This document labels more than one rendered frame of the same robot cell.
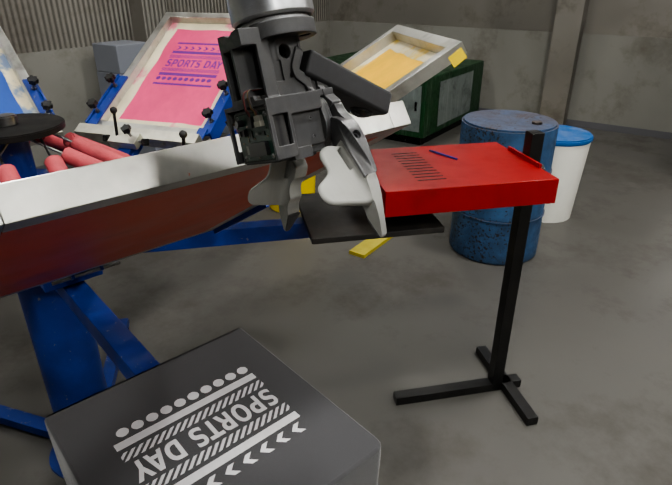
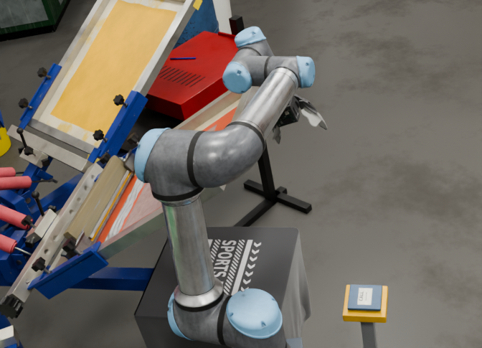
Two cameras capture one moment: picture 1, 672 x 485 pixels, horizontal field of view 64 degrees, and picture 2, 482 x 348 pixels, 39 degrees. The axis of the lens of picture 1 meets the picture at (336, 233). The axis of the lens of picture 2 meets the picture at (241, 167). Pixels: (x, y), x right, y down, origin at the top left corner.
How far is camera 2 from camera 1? 152 cm
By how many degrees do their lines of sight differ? 26
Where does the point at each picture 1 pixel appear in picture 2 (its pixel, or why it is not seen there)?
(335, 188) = (313, 121)
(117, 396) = (156, 287)
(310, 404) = (251, 233)
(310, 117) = (294, 104)
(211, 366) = not seen: hidden behind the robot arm
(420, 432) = not seen: hidden behind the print
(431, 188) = (204, 88)
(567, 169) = (220, 10)
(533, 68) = not seen: outside the picture
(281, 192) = (277, 130)
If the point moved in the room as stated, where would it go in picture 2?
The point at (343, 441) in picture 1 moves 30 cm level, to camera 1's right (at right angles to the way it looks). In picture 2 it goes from (281, 236) to (344, 196)
